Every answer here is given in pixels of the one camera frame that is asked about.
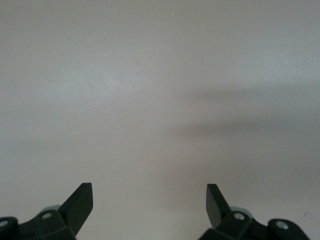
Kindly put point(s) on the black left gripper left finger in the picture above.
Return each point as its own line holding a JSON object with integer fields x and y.
{"x": 75, "y": 210}

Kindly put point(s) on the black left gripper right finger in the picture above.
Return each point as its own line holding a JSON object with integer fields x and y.
{"x": 215, "y": 207}

